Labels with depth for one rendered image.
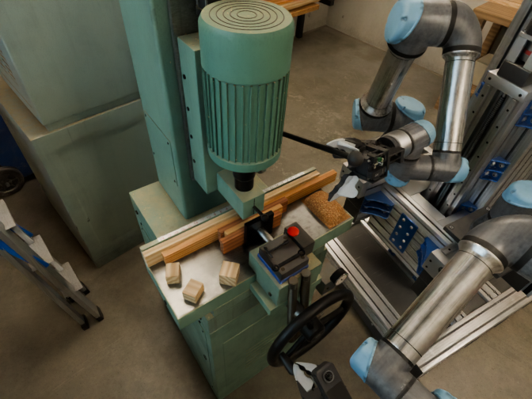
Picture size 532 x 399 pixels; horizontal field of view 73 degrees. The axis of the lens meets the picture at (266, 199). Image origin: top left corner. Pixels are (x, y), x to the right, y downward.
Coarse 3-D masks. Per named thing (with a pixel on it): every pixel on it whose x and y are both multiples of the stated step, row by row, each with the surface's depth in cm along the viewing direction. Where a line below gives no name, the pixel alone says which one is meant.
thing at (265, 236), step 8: (272, 216) 99; (248, 224) 96; (256, 224) 97; (264, 224) 100; (272, 224) 102; (248, 232) 97; (256, 232) 100; (264, 232) 98; (248, 240) 100; (256, 240) 103; (264, 240) 97
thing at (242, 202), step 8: (224, 176) 98; (232, 176) 99; (224, 184) 98; (232, 184) 96; (256, 184) 97; (224, 192) 100; (232, 192) 95; (240, 192) 94; (248, 192) 95; (256, 192) 95; (232, 200) 98; (240, 200) 93; (248, 200) 93; (256, 200) 95; (240, 208) 95; (248, 208) 95; (240, 216) 97; (248, 216) 97
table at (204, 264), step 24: (312, 192) 118; (288, 216) 111; (312, 216) 111; (192, 264) 97; (216, 264) 97; (240, 264) 98; (168, 288) 92; (216, 288) 93; (240, 288) 96; (192, 312) 88
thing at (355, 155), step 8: (288, 136) 93; (296, 136) 91; (312, 144) 86; (320, 144) 84; (328, 152) 82; (336, 152) 80; (344, 152) 78; (352, 152) 76; (360, 152) 76; (352, 160) 75; (360, 160) 75
